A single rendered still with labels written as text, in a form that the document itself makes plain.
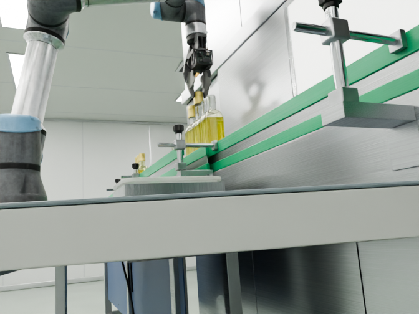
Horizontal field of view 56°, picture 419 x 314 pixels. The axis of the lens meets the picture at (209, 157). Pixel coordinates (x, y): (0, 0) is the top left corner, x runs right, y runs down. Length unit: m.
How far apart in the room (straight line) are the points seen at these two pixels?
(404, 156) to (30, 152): 0.81
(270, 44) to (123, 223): 1.02
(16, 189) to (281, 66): 0.74
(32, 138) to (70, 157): 6.04
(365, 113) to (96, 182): 6.68
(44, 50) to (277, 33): 0.67
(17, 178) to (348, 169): 0.73
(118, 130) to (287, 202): 7.07
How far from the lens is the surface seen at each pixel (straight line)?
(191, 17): 1.45
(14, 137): 1.04
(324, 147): 0.67
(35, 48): 1.28
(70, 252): 0.23
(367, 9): 0.91
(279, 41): 1.17
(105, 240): 0.22
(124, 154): 7.20
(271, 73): 1.18
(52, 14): 1.24
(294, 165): 0.74
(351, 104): 0.48
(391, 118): 0.52
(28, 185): 1.02
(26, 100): 1.22
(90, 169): 7.07
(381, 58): 0.62
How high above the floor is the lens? 0.73
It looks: 10 degrees up
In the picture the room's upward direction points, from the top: 4 degrees counter-clockwise
